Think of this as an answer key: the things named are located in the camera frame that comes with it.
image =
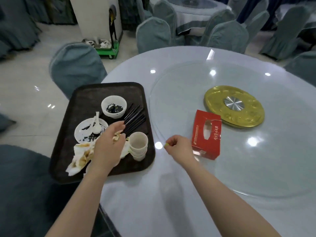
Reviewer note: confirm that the green service cart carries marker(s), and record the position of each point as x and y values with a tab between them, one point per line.
112	50

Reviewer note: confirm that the dark brown serving tray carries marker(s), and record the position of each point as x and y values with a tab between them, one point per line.
84	101

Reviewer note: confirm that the white bowl with dark sauce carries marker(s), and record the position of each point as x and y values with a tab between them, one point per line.
114	107

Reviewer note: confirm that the small stained napkin piece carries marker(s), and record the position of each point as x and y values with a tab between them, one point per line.
116	138

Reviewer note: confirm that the blue-grey covered chair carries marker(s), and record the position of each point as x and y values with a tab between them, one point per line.
153	34
227	34
76	69
284	32
302	67
163	9
6	122
27	194
17	27

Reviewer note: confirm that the round table with white cloth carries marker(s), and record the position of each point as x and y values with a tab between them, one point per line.
197	14

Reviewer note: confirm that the dirty dishes on cart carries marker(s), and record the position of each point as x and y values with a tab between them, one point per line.
97	43

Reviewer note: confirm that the white plate with dark sauce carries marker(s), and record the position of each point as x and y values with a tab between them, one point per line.
82	132

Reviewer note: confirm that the person's left hand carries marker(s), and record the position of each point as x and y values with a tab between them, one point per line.
106	148

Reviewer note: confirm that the pile of stained crumpled napkins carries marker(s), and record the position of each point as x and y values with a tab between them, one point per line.
81	157

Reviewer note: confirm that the gold turntable base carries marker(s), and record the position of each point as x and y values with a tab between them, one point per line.
251	113

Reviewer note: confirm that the person's right fingers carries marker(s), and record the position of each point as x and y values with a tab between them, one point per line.
172	141

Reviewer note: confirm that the person's right forearm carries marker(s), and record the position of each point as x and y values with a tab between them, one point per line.
222	202

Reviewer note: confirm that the person's left fingers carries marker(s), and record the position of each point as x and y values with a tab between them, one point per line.
117	126

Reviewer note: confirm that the white plastic cup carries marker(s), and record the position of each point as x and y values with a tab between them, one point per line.
138	140
138	158
138	153

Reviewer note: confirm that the bundle of black chopsticks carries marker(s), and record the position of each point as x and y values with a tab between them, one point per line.
135	118

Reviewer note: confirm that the red tissue box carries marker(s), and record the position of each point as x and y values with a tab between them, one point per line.
206	135

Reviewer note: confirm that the person's right hand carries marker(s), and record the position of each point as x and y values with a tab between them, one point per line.
182	150

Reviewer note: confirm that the person's left forearm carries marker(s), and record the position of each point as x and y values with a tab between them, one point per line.
81	202

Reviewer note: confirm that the round glass turntable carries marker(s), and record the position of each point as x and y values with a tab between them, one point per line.
246	155

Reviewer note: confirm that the white ceramic spoon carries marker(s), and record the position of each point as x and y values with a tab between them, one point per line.
98	125
91	125

